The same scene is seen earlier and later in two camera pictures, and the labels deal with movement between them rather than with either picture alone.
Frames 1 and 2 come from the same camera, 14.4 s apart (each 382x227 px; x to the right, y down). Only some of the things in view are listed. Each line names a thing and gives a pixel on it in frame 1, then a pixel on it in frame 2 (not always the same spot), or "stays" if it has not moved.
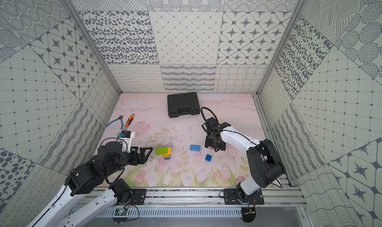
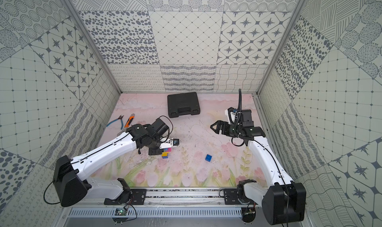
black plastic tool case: (183, 104) stays
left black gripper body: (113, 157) to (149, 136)
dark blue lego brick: (208, 158) stays
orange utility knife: (129, 121) stays
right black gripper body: (216, 145) to (232, 130)
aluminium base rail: (214, 198) stays
